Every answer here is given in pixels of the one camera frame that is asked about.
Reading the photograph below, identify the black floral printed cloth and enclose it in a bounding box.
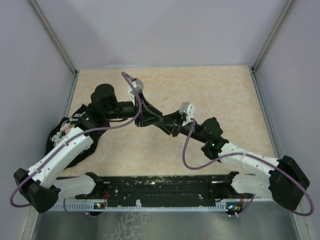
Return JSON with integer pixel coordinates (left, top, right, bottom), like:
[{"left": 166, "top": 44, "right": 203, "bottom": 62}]
[{"left": 38, "top": 104, "right": 111, "bottom": 170}]

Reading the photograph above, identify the aluminium frame corner post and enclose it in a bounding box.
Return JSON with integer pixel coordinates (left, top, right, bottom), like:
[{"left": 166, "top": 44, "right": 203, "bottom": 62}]
[
  {"left": 26, "top": 0, "right": 80, "bottom": 78},
  {"left": 249, "top": 0, "right": 296, "bottom": 74}
]

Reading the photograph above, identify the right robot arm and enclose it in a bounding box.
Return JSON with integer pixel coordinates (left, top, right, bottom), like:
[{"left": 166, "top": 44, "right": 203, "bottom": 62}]
[{"left": 155, "top": 112, "right": 311, "bottom": 213}]

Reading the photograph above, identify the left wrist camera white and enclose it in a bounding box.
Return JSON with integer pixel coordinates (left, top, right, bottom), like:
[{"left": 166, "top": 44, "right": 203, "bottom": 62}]
[{"left": 127, "top": 77, "right": 144, "bottom": 106}]

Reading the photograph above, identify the aluminium frame corner post left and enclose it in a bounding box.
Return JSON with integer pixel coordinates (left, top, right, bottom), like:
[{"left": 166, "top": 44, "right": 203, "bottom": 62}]
[{"left": 26, "top": 0, "right": 80, "bottom": 78}]

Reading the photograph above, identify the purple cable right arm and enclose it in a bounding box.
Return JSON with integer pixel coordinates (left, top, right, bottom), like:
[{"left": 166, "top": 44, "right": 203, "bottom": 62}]
[{"left": 182, "top": 118, "right": 315, "bottom": 217}]

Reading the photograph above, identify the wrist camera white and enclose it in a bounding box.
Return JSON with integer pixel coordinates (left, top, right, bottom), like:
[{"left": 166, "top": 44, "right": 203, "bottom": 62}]
[
  {"left": 178, "top": 102, "right": 196, "bottom": 127},
  {"left": 127, "top": 77, "right": 144, "bottom": 106}
]

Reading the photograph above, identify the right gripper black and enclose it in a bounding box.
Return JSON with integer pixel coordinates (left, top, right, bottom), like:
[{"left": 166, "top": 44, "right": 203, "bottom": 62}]
[{"left": 155, "top": 109, "right": 209, "bottom": 144}]

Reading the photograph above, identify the white slotted cable duct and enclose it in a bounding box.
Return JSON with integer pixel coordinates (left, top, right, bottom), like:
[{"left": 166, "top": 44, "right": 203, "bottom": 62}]
[{"left": 50, "top": 200, "right": 240, "bottom": 212}]

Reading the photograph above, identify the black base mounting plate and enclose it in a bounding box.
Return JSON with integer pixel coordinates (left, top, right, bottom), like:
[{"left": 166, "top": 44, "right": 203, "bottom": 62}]
[{"left": 74, "top": 174, "right": 253, "bottom": 208}]

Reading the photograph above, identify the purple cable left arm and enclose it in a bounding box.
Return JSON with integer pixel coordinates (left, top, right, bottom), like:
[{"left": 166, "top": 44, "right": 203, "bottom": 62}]
[{"left": 9, "top": 71, "right": 142, "bottom": 220}]

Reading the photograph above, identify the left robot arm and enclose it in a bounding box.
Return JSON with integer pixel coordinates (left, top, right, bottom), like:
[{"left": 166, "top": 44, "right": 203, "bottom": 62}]
[{"left": 13, "top": 82, "right": 163, "bottom": 213}]

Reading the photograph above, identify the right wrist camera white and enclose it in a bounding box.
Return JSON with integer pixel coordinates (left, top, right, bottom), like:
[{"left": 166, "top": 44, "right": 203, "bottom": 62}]
[{"left": 178, "top": 102, "right": 196, "bottom": 127}]

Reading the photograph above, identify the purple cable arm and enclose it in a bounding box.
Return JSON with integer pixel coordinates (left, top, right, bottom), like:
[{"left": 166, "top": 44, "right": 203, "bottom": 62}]
[
  {"left": 182, "top": 118, "right": 315, "bottom": 217},
  {"left": 9, "top": 71, "right": 142, "bottom": 220}
]

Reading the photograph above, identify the aluminium frame corner post right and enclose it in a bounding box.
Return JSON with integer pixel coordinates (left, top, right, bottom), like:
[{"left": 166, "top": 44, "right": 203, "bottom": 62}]
[{"left": 249, "top": 0, "right": 296, "bottom": 74}]

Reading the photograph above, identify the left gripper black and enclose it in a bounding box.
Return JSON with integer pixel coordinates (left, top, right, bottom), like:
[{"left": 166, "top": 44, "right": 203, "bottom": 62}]
[{"left": 104, "top": 91, "right": 164, "bottom": 127}]

